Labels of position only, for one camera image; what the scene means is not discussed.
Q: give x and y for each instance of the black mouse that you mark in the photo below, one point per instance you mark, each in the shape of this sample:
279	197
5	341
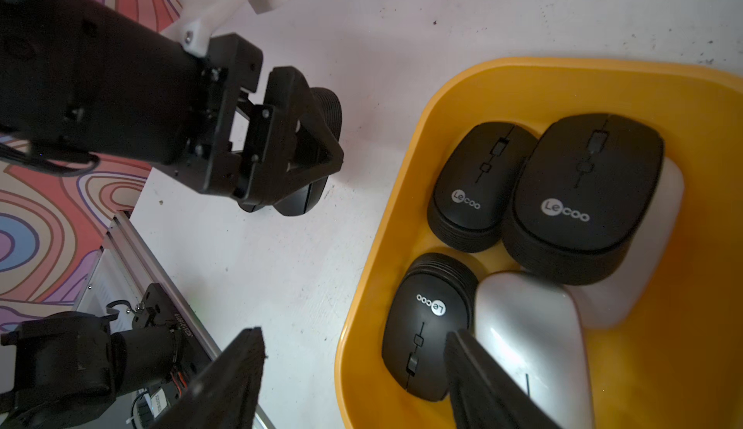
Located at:
308	152
436	297
581	196
474	187

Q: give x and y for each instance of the yellow storage tray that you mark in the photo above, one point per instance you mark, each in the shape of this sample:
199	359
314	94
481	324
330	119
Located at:
676	361

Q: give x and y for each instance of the white mouse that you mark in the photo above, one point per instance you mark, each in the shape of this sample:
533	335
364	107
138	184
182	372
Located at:
608	303

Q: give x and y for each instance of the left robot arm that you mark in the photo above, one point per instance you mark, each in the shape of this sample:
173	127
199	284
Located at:
80	81

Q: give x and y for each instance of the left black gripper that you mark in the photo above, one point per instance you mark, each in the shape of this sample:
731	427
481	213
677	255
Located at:
243	150

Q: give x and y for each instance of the silver mouse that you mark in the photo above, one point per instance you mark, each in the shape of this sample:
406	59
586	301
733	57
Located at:
531	328

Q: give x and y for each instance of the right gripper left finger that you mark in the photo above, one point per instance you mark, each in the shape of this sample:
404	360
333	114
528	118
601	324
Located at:
226	393

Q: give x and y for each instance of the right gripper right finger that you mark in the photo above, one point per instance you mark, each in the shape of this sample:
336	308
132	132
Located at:
482	394

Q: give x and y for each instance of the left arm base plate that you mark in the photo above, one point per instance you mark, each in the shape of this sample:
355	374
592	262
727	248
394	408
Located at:
164	350

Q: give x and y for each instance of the aluminium front rail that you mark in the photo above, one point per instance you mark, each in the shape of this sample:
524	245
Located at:
69	382

